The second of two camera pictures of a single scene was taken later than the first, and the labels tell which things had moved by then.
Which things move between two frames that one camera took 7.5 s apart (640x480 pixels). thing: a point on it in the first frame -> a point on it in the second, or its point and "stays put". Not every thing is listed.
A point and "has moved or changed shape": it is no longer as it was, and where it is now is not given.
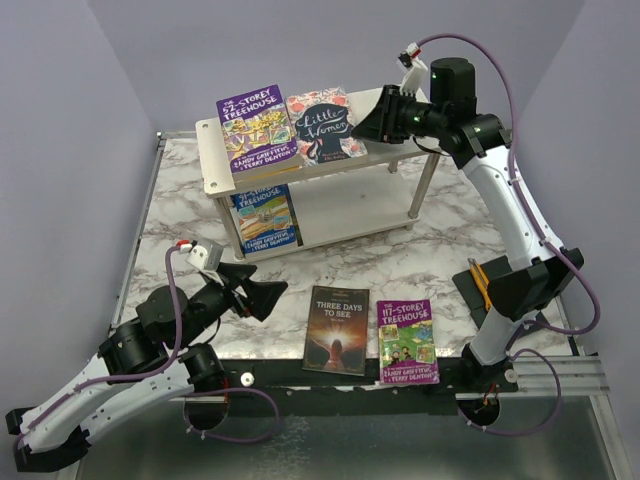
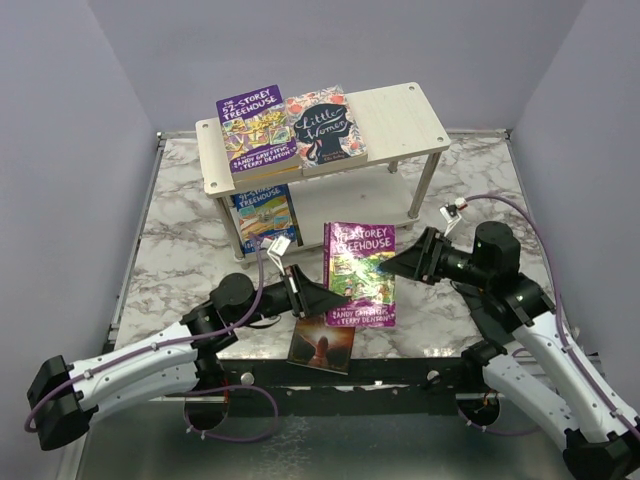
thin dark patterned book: x=336 y=333 has moved or changed shape
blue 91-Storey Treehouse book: x=265 y=219 stays put
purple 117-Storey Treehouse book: x=406 y=343 -> x=352 y=254
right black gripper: x=380 y=123 -> x=421 y=261
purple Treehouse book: x=258 y=132 stays put
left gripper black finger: x=261 y=296 -> x=311 y=297
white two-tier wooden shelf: x=319 y=204 stays put
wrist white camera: x=196 y=257 -> x=277 y=250
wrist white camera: x=414 y=68 -> x=450 y=212
